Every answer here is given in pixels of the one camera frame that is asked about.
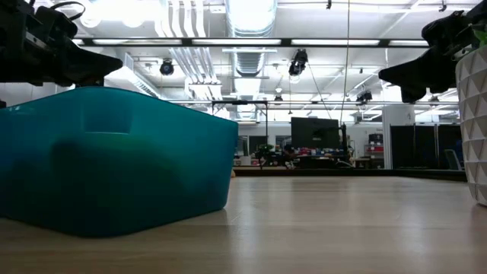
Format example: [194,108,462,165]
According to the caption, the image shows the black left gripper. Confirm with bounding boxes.
[0,0,124,88]

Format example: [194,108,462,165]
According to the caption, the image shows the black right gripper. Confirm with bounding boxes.
[378,0,487,104]

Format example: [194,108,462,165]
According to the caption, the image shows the teal plastic tupperware container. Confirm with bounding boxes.
[0,86,240,239]

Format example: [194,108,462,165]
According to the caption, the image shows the white patterned pot with plant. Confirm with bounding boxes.
[455,28,487,206]

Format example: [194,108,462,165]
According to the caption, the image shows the grey office chair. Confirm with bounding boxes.
[443,148,466,171]

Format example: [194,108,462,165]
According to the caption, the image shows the black monitor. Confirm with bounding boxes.
[291,116,340,150]

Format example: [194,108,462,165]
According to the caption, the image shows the black partition wall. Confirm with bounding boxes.
[390,123,464,170]

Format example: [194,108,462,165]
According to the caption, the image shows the thin hanging cable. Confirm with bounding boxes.
[340,0,351,123]

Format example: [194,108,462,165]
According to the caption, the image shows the black aluminium table frame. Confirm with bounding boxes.
[232,167,468,182]

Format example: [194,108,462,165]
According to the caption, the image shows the black overhead camera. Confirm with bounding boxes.
[288,48,309,77]

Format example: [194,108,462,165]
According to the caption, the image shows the black overhead frame beam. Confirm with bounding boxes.
[72,37,431,49]

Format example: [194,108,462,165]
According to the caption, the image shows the black metal frame stand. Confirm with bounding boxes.
[211,100,269,168]

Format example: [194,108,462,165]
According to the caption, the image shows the silver ceiling air duct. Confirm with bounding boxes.
[224,0,279,77]

